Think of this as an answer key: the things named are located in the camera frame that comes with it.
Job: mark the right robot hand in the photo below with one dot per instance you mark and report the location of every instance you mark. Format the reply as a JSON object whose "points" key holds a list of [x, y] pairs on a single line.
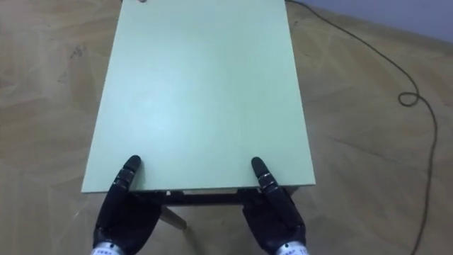
{"points": [[274, 216]]}

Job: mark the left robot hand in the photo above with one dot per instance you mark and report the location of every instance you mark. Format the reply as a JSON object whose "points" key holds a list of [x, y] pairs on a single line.
{"points": [[122, 212]]}

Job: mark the pale green table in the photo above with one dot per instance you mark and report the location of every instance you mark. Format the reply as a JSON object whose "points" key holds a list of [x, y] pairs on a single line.
{"points": [[201, 99]]}

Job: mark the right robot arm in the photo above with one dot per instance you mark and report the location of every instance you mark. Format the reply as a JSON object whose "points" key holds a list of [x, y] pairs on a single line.
{"points": [[292, 248]]}

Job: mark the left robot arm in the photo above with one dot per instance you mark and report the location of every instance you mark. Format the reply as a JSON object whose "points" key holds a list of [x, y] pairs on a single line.
{"points": [[106, 249]]}

